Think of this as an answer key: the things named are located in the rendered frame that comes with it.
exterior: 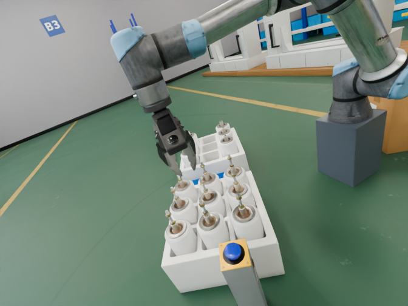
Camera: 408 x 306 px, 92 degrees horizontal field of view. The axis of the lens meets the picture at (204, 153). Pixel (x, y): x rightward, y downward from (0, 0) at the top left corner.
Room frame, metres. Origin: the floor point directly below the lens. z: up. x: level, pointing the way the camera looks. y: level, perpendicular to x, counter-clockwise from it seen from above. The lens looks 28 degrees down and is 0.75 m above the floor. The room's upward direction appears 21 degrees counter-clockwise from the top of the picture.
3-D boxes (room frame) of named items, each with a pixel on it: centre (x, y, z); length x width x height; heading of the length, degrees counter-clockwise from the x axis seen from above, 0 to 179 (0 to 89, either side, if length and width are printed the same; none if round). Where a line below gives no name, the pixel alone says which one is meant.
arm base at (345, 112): (0.72, -0.64, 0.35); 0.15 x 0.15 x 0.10
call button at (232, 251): (0.30, 0.02, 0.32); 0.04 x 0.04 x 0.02
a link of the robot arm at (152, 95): (0.49, 0.07, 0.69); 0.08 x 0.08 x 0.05
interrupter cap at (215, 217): (0.48, 0.06, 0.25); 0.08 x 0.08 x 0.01
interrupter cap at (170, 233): (0.50, 0.18, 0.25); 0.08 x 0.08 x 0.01
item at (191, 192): (0.73, 0.14, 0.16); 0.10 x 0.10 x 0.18
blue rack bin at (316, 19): (5.29, -3.89, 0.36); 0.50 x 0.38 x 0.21; 105
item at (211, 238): (0.48, 0.06, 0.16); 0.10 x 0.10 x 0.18
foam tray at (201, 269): (0.60, 0.04, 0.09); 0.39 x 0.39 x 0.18; 80
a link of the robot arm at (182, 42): (0.52, -0.03, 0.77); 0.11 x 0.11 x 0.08; 7
